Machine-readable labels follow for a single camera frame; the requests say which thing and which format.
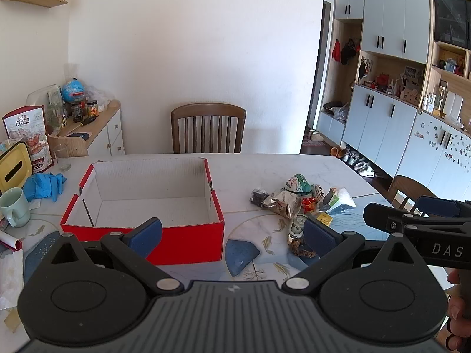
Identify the blue cloth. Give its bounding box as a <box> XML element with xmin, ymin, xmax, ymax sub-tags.
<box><xmin>23</xmin><ymin>172</ymin><xmax>68</xmax><ymax>203</ymax></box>

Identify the person's right hand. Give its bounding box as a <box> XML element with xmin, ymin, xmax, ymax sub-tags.
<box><xmin>445</xmin><ymin>269</ymin><xmax>471</xmax><ymax>351</ymax></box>

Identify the green haired painted face ornament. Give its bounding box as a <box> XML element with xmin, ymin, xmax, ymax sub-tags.
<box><xmin>285</xmin><ymin>174</ymin><xmax>313</xmax><ymax>195</ymax></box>

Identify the black hanging bag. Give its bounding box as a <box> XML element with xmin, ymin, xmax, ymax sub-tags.
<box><xmin>340</xmin><ymin>38</ymin><xmax>360</xmax><ymax>65</ymax></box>

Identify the brown braided cord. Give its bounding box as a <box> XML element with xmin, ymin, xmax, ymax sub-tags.
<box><xmin>289</xmin><ymin>239</ymin><xmax>316</xmax><ymax>259</ymax></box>

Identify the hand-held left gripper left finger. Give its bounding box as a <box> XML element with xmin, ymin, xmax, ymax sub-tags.
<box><xmin>47</xmin><ymin>217</ymin><xmax>185</xmax><ymax>295</ymax></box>

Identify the crumpled white paper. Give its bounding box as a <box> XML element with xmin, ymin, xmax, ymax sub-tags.
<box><xmin>0</xmin><ymin>253</ymin><xmax>25</xmax><ymax>310</ymax></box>

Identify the mint green mug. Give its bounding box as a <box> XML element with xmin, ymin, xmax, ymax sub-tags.
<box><xmin>0</xmin><ymin>187</ymin><xmax>31</xmax><ymax>228</ymax></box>

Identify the clear drinking glass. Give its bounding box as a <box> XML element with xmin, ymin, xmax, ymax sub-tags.
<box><xmin>52</xmin><ymin>143</ymin><xmax>72</xmax><ymax>171</ymax></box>

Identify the dark candy packet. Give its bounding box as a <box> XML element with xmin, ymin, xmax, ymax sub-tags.
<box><xmin>250</xmin><ymin>188</ymin><xmax>271</xmax><ymax>207</ymax></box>

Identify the brown wooden chair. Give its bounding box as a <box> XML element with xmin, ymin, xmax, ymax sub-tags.
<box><xmin>387</xmin><ymin>175</ymin><xmax>440</xmax><ymax>216</ymax></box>
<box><xmin>171</xmin><ymin>103</ymin><xmax>247</xmax><ymax>154</ymax></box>

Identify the white plastic bag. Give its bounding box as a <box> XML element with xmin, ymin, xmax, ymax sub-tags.
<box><xmin>324</xmin><ymin>187</ymin><xmax>357</xmax><ymax>214</ymax></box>

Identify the silver foil bag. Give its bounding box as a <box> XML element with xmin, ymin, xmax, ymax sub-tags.
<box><xmin>262</xmin><ymin>188</ymin><xmax>304</xmax><ymax>218</ymax></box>

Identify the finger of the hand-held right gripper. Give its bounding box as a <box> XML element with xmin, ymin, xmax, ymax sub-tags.
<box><xmin>417</xmin><ymin>195</ymin><xmax>471</xmax><ymax>219</ymax></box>
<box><xmin>363</xmin><ymin>202</ymin><xmax>471</xmax><ymax>234</ymax></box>

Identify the white sideboard cabinet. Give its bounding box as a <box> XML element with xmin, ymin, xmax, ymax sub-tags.
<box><xmin>55</xmin><ymin>99</ymin><xmax>126</xmax><ymax>157</ymax></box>

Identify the white wooden wall cabinet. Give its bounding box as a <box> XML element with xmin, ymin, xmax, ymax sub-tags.
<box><xmin>317</xmin><ymin>0</ymin><xmax>471</xmax><ymax>207</ymax></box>

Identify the yellow lid tissue box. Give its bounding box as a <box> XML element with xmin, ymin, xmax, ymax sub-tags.
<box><xmin>0</xmin><ymin>140</ymin><xmax>31</xmax><ymax>195</ymax></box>

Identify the black yellow screwdriver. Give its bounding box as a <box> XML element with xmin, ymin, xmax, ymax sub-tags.
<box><xmin>70</xmin><ymin>116</ymin><xmax>97</xmax><ymax>131</ymax></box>

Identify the clear plastic bag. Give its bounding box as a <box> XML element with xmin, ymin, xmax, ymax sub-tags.
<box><xmin>86</xmin><ymin>84</ymin><xmax>112</xmax><ymax>113</ymax></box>

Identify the white cardboard box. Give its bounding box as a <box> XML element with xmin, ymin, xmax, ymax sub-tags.
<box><xmin>60</xmin><ymin>157</ymin><xmax>225</xmax><ymax>266</ymax></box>

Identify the rolled white paper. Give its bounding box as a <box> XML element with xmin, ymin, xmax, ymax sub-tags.
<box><xmin>0</xmin><ymin>231</ymin><xmax>23</xmax><ymax>251</ymax></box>

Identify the red white snack bag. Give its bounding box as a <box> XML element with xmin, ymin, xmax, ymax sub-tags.
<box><xmin>2</xmin><ymin>105</ymin><xmax>56</xmax><ymax>174</ymax></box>

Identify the light wooden desk organizer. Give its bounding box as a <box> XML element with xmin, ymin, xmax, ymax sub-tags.
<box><xmin>47</xmin><ymin>132</ymin><xmax>89</xmax><ymax>157</ymax></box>

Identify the blue globe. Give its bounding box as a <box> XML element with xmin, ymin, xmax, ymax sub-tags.
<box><xmin>61</xmin><ymin>77</ymin><xmax>87</xmax><ymax>104</ymax></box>

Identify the row of shoes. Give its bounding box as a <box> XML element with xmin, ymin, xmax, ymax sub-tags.
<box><xmin>340</xmin><ymin>146</ymin><xmax>377</xmax><ymax>178</ymax></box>

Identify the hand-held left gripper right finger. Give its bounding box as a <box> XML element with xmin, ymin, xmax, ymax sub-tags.
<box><xmin>281</xmin><ymin>216</ymin><xmax>428</xmax><ymax>295</ymax></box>

